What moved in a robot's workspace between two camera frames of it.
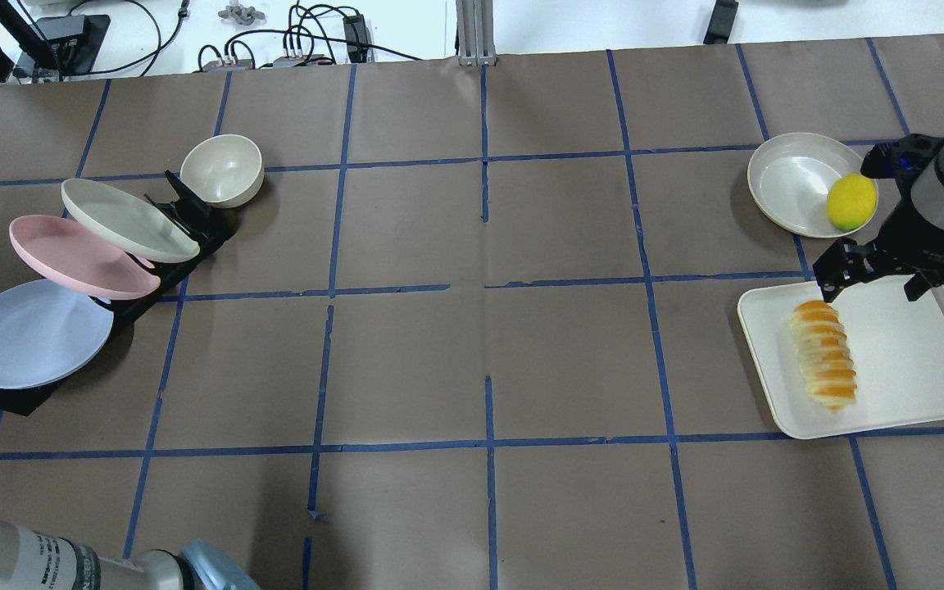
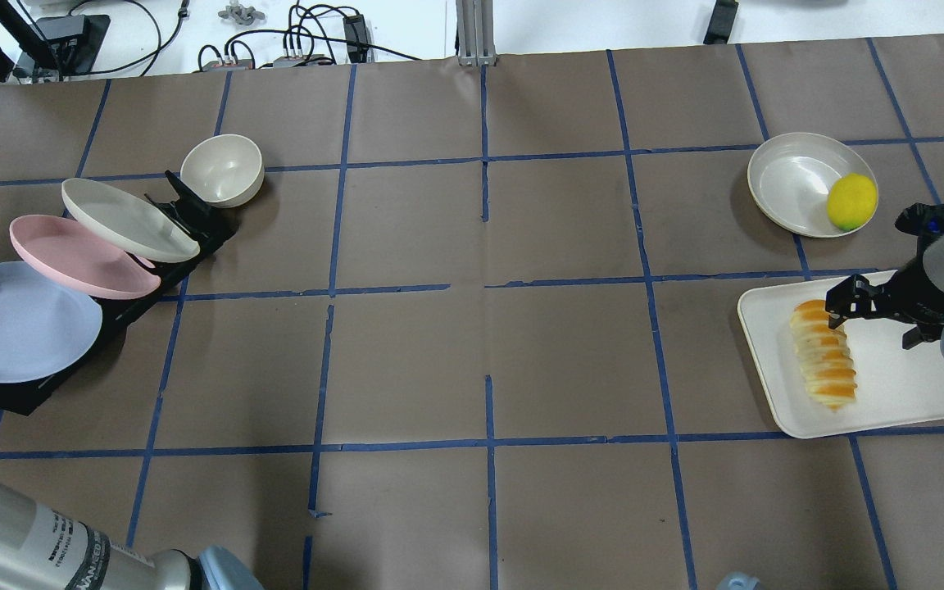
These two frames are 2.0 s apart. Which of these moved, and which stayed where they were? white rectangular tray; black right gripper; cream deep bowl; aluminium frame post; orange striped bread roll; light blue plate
Moved: light blue plate; black right gripper
Stayed: white rectangular tray; orange striped bread roll; aluminium frame post; cream deep bowl
